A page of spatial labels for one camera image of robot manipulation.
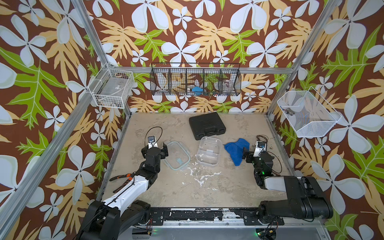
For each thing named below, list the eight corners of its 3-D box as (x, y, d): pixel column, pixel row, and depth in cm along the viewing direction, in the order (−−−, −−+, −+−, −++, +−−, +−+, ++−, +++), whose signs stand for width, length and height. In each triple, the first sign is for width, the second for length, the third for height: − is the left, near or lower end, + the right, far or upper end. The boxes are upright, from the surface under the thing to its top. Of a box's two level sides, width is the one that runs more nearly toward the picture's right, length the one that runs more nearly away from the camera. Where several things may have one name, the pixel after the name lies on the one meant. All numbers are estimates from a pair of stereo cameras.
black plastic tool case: (195, 141, 105) (195, 136, 101) (188, 121, 116) (187, 117, 112) (225, 133, 109) (226, 128, 105) (215, 115, 121) (216, 110, 116)
